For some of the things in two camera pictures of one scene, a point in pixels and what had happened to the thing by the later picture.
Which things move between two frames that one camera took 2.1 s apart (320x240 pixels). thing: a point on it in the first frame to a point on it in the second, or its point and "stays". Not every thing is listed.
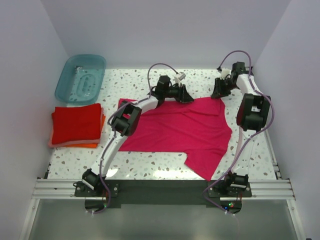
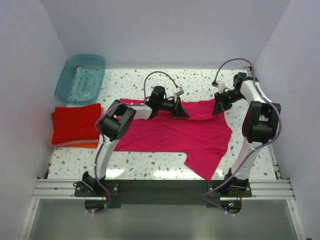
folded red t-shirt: [75, 123] stays
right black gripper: [218, 91] to [220, 106]
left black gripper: [182, 96] to [177, 110]
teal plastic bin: [81, 79] stays
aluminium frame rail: [262, 190] stays
